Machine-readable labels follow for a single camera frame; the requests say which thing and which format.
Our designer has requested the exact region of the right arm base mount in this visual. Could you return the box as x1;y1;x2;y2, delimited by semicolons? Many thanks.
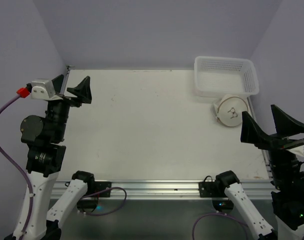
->
198;175;234;213

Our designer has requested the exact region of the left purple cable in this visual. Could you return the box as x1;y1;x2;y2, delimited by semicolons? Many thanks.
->
0;87;34;238

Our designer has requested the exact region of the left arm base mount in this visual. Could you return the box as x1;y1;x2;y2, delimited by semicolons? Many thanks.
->
76;181;112;213

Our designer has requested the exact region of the aluminium rail frame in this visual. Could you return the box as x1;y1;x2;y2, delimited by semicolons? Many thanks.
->
51;69;274;200

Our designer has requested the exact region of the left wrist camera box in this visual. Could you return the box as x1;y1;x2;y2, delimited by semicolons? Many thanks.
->
26;79;57;101

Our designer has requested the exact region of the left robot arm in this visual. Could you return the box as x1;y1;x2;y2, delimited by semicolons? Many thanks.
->
6;75;94;240

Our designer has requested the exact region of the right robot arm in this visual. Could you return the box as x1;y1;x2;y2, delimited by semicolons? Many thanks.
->
215;104;304;240

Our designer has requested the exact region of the white plastic basket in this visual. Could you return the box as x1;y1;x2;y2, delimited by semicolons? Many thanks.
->
194;56;260;98

